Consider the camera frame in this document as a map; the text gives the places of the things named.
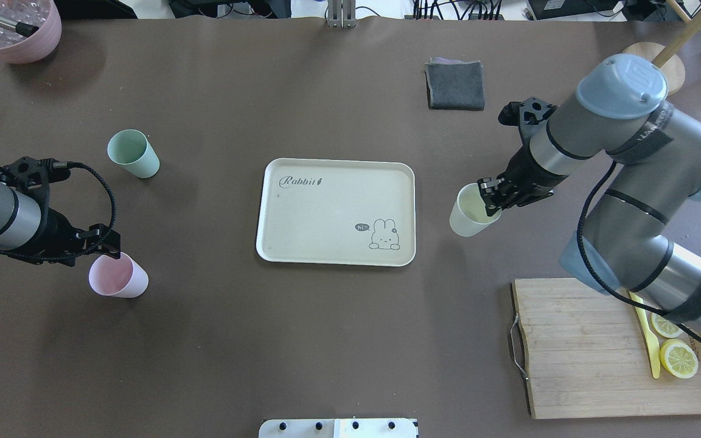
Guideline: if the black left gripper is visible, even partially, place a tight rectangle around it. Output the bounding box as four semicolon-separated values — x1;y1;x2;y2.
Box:
0;157;122;267

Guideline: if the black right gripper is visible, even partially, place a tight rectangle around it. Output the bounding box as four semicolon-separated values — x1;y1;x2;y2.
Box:
476;97;567;217

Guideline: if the cream white cup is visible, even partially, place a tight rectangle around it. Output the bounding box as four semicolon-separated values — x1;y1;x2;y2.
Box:
450;182;503;237

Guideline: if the pink cup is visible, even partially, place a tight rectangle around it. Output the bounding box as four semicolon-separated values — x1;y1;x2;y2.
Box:
88;252;148;297

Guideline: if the green cup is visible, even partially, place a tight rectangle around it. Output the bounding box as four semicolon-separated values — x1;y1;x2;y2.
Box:
106;128;159;178

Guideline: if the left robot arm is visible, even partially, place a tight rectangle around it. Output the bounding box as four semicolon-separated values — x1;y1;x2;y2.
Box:
0;157;122;266

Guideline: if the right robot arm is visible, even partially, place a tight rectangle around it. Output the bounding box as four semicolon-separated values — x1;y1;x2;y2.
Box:
472;54;701;336

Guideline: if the cream rabbit tray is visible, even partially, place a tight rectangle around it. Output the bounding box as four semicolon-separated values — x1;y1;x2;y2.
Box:
256;158;416;267

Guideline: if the grey folded cloth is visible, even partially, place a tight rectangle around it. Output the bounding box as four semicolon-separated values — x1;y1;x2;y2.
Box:
425;57;485;111

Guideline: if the wooden cutting board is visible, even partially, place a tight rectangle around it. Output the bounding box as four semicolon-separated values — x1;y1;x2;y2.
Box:
511;278;701;419

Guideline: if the pink bowl with ice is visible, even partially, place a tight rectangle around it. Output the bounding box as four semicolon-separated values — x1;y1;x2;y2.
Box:
0;1;62;64

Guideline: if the wooden mug tree stand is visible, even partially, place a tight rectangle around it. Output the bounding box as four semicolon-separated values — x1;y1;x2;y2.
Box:
623;1;701;96

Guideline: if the lemon half slice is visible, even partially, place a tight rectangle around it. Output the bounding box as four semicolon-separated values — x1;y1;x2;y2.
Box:
659;339;699;379
650;313;684;339

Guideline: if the yellow plastic knife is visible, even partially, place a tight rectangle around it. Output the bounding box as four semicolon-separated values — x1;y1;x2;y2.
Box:
629;292;661;379

